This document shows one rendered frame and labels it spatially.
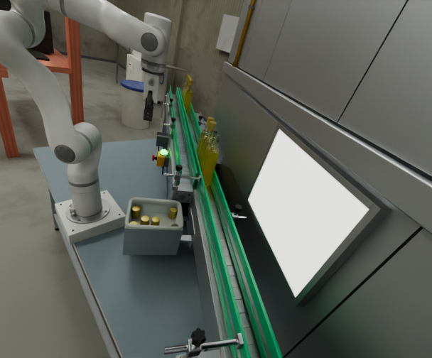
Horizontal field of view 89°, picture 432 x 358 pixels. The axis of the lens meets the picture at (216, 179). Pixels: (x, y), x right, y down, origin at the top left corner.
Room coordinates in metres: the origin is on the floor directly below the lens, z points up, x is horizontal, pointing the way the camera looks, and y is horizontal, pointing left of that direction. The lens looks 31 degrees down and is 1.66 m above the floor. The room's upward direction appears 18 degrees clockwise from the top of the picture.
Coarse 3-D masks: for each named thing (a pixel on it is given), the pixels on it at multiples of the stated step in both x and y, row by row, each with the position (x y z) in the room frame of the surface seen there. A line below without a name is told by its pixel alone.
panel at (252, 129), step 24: (240, 96) 1.16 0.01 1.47; (240, 120) 1.06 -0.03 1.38; (264, 120) 0.85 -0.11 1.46; (240, 144) 0.97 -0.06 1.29; (264, 144) 0.79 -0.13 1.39; (240, 168) 0.89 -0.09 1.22; (336, 168) 0.49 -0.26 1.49; (360, 192) 0.40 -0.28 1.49; (384, 216) 0.37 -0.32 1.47; (264, 240) 0.56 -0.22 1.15; (360, 240) 0.36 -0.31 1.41; (336, 264) 0.36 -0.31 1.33; (288, 288) 0.40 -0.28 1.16; (312, 288) 0.36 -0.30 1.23
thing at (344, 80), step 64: (256, 0) 1.42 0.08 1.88; (320, 0) 0.87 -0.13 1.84; (384, 0) 0.63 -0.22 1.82; (256, 64) 1.17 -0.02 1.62; (320, 64) 0.74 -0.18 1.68; (384, 64) 0.55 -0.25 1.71; (320, 128) 0.59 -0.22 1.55; (384, 128) 0.47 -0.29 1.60; (384, 192) 0.38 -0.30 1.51; (256, 256) 0.59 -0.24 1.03; (384, 256) 0.33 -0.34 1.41; (320, 320) 0.32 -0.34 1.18; (384, 320) 0.26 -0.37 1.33
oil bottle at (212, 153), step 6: (210, 144) 0.94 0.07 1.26; (210, 150) 0.91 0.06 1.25; (216, 150) 0.92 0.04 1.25; (204, 156) 0.95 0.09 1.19; (210, 156) 0.91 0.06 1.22; (216, 156) 0.92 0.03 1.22; (204, 162) 0.92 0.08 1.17; (210, 162) 0.92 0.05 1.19; (216, 162) 0.93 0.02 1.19; (204, 168) 0.91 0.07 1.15; (210, 168) 0.92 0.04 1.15; (204, 174) 0.91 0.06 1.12; (210, 174) 0.92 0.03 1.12; (204, 180) 0.91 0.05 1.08; (210, 180) 0.93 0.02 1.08
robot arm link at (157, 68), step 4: (144, 60) 0.77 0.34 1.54; (144, 64) 0.77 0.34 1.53; (148, 64) 0.77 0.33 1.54; (152, 64) 0.78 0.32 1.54; (156, 64) 0.78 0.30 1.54; (144, 68) 0.79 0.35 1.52; (148, 68) 0.77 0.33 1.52; (152, 68) 0.78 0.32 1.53; (156, 68) 0.77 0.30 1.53; (160, 68) 0.79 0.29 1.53; (164, 68) 0.81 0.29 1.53; (156, 72) 0.79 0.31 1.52; (160, 72) 0.80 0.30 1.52
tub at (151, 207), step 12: (132, 204) 0.70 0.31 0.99; (144, 204) 0.73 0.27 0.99; (156, 204) 0.75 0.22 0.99; (168, 204) 0.76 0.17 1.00; (180, 204) 0.77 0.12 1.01; (156, 216) 0.73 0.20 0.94; (180, 216) 0.70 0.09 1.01; (144, 228) 0.58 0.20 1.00; (156, 228) 0.60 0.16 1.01; (168, 228) 0.61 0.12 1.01; (180, 228) 0.64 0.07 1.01
